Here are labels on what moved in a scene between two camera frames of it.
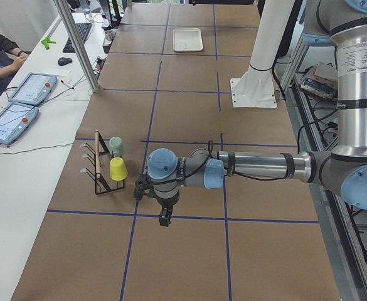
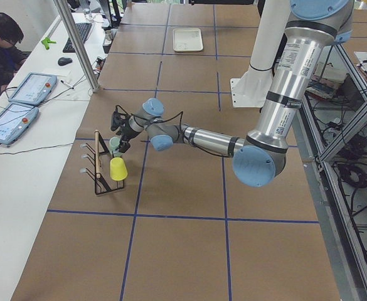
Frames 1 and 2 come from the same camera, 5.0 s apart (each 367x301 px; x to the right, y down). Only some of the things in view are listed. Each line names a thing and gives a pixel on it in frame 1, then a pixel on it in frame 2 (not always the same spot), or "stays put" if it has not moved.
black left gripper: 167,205 -> 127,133
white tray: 187,39 stays put
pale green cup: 116,145 stays put
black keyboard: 83,29 stays put
